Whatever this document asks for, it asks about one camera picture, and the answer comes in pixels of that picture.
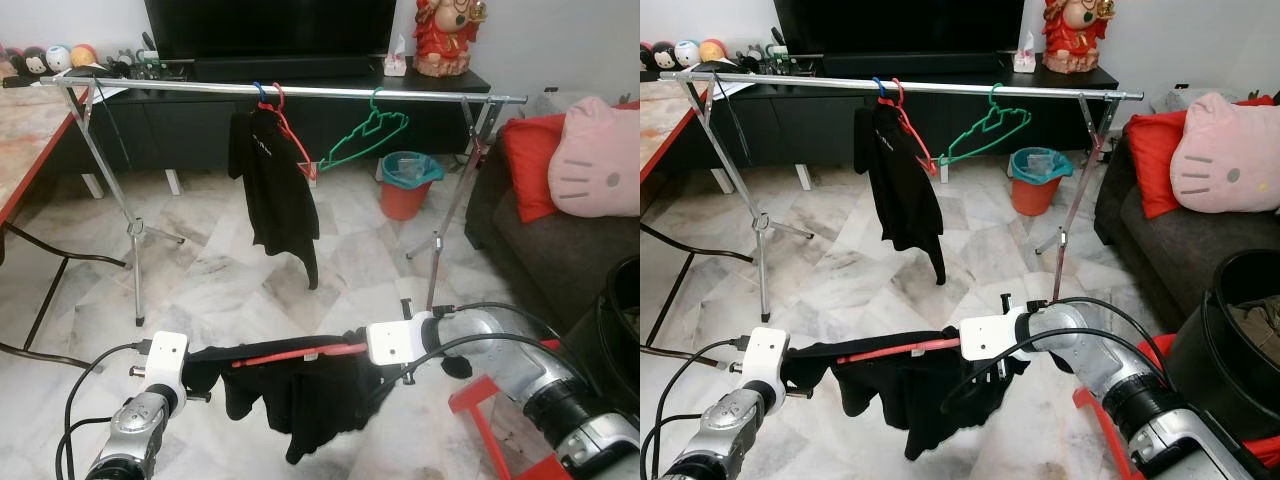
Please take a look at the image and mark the red plastic hanger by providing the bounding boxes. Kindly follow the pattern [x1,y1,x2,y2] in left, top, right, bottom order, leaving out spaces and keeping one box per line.
[835,337,967,367]
[881,78,944,180]
[262,82,322,184]
[230,340,371,369]

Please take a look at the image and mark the black shirt with green logo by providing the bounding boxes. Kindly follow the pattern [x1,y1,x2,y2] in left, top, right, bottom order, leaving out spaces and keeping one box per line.
[781,326,1032,462]
[183,330,477,467]

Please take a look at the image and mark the thin black hanger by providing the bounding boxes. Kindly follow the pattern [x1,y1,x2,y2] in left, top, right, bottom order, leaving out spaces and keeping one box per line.
[90,85,134,171]
[716,80,759,167]

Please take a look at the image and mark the green plastic hanger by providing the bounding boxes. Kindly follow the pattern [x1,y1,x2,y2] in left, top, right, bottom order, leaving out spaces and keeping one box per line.
[317,87,412,174]
[939,82,1034,169]

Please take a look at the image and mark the black shirt small white print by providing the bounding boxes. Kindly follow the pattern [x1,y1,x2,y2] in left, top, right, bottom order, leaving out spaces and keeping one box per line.
[226,104,322,292]
[852,99,949,287]

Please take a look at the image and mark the black plastic bucket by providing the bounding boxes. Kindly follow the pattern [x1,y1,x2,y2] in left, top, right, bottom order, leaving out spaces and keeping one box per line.
[1164,248,1280,443]
[558,255,641,421]

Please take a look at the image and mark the black television cabinet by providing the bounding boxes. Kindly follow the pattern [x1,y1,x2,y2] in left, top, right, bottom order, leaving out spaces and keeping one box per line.
[0,60,494,198]
[640,55,1120,193]

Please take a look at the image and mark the orange plastic bin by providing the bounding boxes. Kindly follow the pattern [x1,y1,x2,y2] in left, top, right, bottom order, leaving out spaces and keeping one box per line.
[1010,175,1066,217]
[380,178,436,222]

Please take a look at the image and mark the red plastic stool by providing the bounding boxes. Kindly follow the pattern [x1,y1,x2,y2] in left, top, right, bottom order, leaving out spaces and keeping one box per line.
[1071,335,1280,480]
[447,340,603,480]

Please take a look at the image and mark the dark grey fabric sofa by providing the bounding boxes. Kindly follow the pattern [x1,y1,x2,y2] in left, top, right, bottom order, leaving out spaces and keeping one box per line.
[1092,123,1280,323]
[464,128,641,336]

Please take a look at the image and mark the silver metal clothes rack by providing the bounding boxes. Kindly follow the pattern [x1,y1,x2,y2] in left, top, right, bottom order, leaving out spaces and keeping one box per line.
[657,67,1146,324]
[38,74,530,327]

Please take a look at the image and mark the white paper stack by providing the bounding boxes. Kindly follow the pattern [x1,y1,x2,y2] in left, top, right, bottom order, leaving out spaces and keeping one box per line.
[75,76,133,102]
[700,73,758,99]

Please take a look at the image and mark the teal bin liner bag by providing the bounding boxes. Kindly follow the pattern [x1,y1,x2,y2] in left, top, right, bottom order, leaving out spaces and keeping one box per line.
[378,150,445,188]
[1007,146,1075,184]

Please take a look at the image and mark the pink cat face cushion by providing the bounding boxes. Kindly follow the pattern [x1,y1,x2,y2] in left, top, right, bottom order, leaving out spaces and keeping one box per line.
[1169,91,1280,215]
[547,95,641,220]

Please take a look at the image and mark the black soundbar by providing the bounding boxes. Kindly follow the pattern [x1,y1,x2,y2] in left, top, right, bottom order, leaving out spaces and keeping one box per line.
[820,52,1008,80]
[193,55,383,84]

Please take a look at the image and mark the red square cushion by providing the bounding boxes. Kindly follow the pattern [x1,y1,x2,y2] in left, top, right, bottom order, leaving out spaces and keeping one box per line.
[497,112,572,224]
[1127,108,1202,220]

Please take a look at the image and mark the black flat television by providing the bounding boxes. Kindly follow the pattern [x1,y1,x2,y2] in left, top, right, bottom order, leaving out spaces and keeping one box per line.
[143,0,400,61]
[772,0,1024,58]

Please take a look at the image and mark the white tissue box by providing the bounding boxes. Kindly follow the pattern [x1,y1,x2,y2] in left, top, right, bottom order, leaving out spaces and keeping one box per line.
[381,33,412,78]
[1009,30,1039,74]

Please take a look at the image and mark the white lace covered side table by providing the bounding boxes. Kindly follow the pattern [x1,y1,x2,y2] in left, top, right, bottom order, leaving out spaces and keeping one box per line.
[1150,88,1237,117]
[523,88,593,119]

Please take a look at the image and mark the red laughing buddha figurine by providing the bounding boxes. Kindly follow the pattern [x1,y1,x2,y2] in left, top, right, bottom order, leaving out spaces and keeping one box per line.
[1040,0,1117,75]
[412,0,490,79]

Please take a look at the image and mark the brown crumpled cloth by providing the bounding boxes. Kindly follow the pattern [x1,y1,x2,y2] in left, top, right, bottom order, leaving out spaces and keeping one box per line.
[1228,295,1280,367]

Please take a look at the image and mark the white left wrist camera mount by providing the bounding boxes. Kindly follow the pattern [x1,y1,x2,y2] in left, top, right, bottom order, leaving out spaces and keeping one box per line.
[127,330,192,407]
[734,326,794,402]

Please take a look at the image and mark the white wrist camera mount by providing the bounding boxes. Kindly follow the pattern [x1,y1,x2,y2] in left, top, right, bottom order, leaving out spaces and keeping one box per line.
[734,326,794,402]
[957,308,1047,364]
[127,330,192,407]
[364,312,442,369]

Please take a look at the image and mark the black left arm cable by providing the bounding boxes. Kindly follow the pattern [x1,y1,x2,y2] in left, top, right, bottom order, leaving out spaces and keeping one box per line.
[55,342,151,480]
[640,338,751,480]

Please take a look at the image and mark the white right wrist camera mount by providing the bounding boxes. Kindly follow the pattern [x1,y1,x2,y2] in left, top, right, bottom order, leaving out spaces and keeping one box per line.
[957,308,1047,364]
[364,312,442,369]

